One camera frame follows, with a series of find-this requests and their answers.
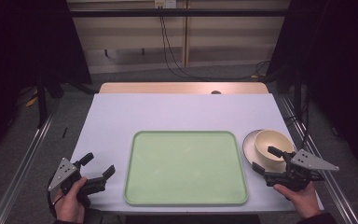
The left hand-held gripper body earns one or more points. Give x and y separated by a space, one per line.
66 179

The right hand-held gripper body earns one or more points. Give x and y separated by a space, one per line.
296 174

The cream bowl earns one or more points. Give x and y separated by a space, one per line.
273 140

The white plate with dark rim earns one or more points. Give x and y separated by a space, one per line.
248 149

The person's left hand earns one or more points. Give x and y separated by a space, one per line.
70 205

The person's right hand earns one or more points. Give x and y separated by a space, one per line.
306 200

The black metal stand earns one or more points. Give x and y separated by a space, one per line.
297 93
42 102

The light green tray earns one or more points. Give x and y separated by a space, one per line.
185 168

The person's dark clothing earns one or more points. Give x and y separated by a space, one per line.
192 219

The white table mat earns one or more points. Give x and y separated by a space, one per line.
167 112

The wooden table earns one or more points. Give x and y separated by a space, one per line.
167 87

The dark curtain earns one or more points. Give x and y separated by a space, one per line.
18 46
338 62

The black horizontal bar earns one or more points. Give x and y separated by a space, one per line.
180 12

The aluminium floor rail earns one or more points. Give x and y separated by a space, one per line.
21 168
323 174

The wooden wall post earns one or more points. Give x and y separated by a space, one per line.
186 37

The white wall socket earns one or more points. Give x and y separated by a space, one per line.
165 3

